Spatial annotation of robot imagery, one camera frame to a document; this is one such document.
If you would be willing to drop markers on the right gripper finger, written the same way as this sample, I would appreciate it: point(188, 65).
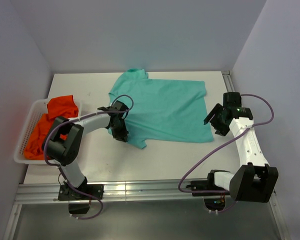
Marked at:
point(217, 108)
point(221, 130)

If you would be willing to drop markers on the right side aluminium rail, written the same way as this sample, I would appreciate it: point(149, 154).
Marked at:
point(276, 213)

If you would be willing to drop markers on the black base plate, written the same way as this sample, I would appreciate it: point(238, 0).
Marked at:
point(68, 194)
point(207, 186)

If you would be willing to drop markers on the teal t-shirt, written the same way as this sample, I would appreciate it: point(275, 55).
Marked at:
point(162, 109)

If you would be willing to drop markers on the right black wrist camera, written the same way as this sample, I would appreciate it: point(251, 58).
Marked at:
point(232, 103)

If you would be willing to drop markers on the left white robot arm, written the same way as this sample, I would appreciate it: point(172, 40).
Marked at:
point(62, 143)

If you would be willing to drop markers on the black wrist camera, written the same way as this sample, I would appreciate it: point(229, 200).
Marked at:
point(116, 107)
point(232, 103)

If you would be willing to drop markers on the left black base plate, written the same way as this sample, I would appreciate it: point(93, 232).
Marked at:
point(68, 194)

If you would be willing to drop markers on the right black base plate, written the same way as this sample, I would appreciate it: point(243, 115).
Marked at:
point(207, 186)

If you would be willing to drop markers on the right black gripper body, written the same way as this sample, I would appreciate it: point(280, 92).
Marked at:
point(217, 120)

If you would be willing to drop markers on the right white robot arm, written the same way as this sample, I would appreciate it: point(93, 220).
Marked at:
point(255, 179)

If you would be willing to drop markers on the orange t-shirt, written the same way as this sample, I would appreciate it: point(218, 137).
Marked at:
point(59, 106)

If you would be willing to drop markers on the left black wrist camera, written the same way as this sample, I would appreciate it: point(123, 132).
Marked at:
point(116, 107)

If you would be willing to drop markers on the front aluminium rail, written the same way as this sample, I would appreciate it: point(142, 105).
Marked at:
point(113, 191)

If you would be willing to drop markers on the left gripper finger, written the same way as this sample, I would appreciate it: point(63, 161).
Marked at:
point(115, 134)
point(124, 136)

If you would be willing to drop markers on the white plastic basket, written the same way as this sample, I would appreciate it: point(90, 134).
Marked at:
point(37, 109)

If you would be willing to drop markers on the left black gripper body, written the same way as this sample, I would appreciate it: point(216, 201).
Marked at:
point(120, 126)

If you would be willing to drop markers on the aluminium rail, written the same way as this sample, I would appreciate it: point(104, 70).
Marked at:
point(113, 191)
point(276, 213)

